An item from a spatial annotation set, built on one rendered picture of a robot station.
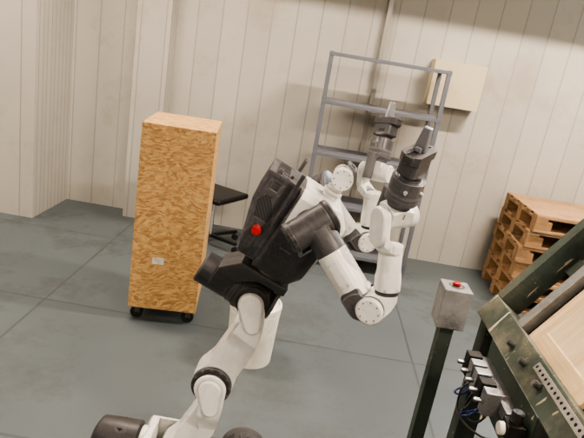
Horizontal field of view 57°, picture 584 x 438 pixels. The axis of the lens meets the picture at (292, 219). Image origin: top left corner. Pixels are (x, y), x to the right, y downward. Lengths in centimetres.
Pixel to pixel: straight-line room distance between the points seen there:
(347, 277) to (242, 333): 50
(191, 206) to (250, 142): 206
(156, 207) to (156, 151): 33
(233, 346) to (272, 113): 352
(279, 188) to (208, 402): 80
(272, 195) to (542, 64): 412
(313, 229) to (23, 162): 399
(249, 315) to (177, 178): 159
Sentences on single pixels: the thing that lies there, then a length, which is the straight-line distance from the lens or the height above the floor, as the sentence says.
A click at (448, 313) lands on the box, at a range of 241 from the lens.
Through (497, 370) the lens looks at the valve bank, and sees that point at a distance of 227.
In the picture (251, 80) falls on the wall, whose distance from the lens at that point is 517.
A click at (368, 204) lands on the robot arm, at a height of 127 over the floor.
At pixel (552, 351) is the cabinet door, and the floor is 92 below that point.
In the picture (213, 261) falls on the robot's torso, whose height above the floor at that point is 107.
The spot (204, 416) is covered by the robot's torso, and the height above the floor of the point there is 51.
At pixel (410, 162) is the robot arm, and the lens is 133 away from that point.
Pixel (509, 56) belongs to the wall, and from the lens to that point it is 538.
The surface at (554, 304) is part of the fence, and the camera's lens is 230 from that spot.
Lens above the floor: 176
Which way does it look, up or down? 17 degrees down
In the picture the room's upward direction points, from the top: 10 degrees clockwise
